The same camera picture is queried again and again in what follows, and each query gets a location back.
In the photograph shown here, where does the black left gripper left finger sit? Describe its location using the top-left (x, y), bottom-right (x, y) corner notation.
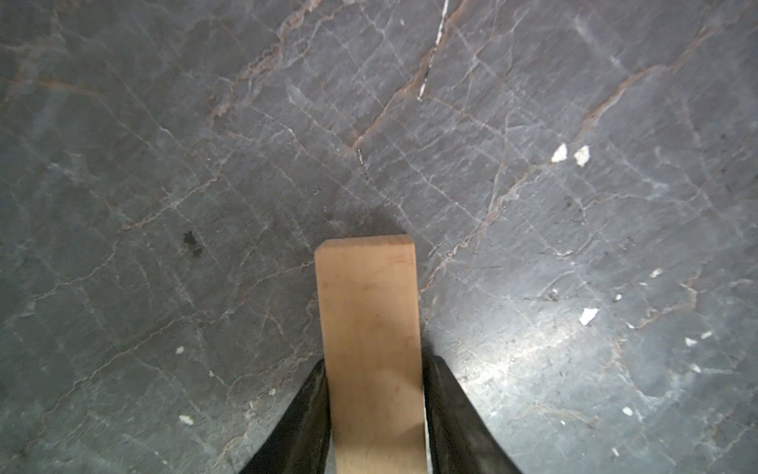
top-left (239, 359), bottom-right (331, 474)

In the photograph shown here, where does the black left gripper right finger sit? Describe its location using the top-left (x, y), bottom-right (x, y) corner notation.
top-left (422, 355), bottom-right (521, 474)

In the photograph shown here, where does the tan wooden block angled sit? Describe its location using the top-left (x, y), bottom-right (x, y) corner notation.
top-left (315, 235), bottom-right (428, 473)

